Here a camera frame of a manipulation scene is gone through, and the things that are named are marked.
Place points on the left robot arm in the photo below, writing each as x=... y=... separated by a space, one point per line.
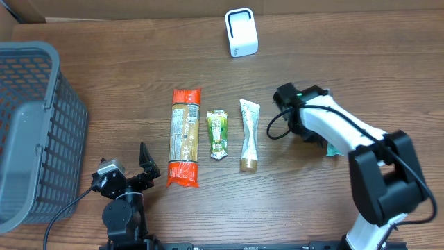
x=124 y=217

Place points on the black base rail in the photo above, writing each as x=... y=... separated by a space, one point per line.
x=315 y=245

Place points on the white tube gold cap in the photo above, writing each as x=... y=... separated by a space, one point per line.
x=250 y=117

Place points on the orange spaghetti pack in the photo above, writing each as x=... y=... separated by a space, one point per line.
x=184 y=138

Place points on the grey plastic mesh basket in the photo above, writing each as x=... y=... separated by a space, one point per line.
x=44 y=126

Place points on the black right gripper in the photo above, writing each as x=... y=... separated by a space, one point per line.
x=315 y=139

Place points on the teal tissue wipes pack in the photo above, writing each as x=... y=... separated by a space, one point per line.
x=332 y=151

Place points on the green snack pouch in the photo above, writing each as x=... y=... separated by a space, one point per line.
x=217 y=123

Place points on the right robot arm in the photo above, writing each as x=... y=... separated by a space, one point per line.
x=386 y=179

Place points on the white barcode scanner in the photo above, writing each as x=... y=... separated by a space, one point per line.
x=242 y=32

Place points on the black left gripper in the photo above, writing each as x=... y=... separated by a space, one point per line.
x=135 y=180

